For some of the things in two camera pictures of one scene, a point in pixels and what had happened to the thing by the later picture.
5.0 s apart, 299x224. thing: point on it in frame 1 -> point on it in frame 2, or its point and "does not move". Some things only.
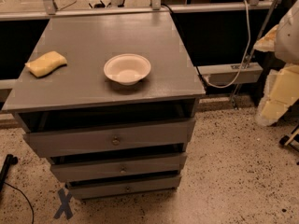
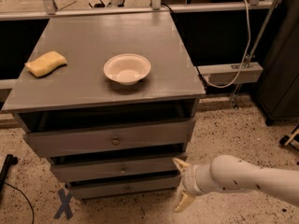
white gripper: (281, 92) -> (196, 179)
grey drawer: (65, 172) does not move
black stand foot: (9, 160) does not move
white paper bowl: (127, 69) does not move
